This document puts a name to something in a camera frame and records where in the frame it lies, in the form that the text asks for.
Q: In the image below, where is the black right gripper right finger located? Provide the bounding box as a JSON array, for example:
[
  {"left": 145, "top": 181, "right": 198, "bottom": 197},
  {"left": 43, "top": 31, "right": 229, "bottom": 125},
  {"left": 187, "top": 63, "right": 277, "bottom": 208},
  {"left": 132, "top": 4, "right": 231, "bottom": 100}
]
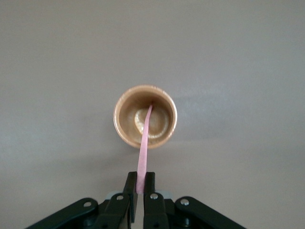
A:
[{"left": 142, "top": 171, "right": 249, "bottom": 229}]

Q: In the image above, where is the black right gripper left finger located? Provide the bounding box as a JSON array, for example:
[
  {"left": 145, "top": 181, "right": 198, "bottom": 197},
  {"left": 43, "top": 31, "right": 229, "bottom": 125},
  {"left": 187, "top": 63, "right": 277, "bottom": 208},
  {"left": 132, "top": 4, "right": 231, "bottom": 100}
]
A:
[{"left": 23, "top": 171, "right": 139, "bottom": 229}]

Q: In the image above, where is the brown cylindrical cup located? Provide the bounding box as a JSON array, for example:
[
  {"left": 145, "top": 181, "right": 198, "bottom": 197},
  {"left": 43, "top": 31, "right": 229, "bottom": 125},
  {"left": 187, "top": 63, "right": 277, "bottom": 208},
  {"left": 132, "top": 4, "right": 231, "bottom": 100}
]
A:
[{"left": 112, "top": 83, "right": 178, "bottom": 150}]

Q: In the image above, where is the pink chopstick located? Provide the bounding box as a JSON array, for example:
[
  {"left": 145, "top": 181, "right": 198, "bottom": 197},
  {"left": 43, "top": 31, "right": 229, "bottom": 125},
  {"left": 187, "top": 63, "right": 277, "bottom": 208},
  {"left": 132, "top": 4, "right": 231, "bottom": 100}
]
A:
[{"left": 136, "top": 104, "right": 153, "bottom": 195}]

